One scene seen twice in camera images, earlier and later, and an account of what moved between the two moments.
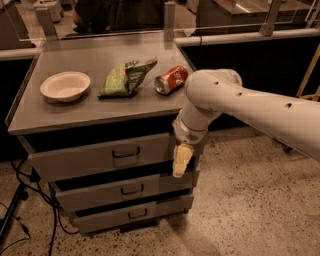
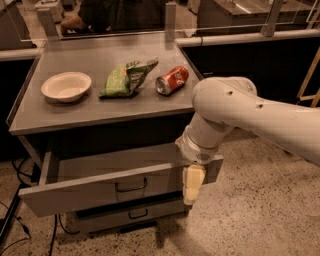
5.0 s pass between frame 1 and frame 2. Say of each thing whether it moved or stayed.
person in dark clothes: stayed
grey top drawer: moved
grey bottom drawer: stayed
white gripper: moved
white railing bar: stayed
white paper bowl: stayed
